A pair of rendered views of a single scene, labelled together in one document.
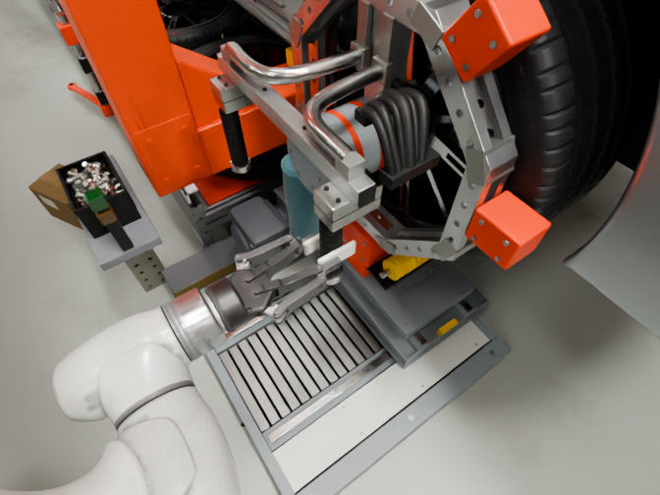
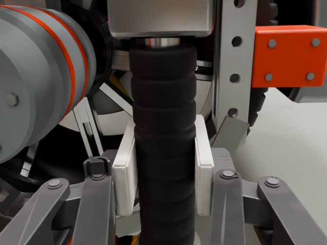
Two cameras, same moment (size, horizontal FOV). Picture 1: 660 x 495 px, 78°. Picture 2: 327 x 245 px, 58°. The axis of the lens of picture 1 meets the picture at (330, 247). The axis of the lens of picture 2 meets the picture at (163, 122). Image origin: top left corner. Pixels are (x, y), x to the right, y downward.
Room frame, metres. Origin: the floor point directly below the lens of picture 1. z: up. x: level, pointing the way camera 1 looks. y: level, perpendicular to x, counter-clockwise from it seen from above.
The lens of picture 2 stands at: (0.30, 0.12, 0.91)
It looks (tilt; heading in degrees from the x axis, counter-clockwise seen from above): 21 degrees down; 308
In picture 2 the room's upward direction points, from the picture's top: 2 degrees counter-clockwise
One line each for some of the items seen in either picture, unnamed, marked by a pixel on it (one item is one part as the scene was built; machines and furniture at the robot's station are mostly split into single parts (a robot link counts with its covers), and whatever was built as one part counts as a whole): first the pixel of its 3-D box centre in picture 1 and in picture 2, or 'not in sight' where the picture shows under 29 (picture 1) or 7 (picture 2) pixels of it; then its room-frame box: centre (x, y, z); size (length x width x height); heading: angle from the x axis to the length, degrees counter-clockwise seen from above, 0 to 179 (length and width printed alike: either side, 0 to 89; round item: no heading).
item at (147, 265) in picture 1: (134, 245); not in sight; (0.86, 0.69, 0.21); 0.10 x 0.10 x 0.42; 35
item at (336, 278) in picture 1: (330, 247); (165, 161); (0.39, 0.00, 0.83); 0.04 x 0.04 x 0.16
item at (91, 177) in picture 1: (98, 192); not in sight; (0.82, 0.66, 0.51); 0.20 x 0.14 x 0.13; 35
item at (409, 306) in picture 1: (405, 248); not in sight; (0.77, -0.24, 0.32); 0.40 x 0.30 x 0.28; 35
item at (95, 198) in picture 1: (96, 199); not in sight; (0.68, 0.56, 0.64); 0.04 x 0.04 x 0.04; 35
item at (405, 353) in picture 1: (397, 280); not in sight; (0.77, -0.24, 0.13); 0.50 x 0.36 x 0.10; 35
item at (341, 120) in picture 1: (350, 142); (18, 72); (0.63, -0.04, 0.85); 0.21 x 0.14 x 0.14; 125
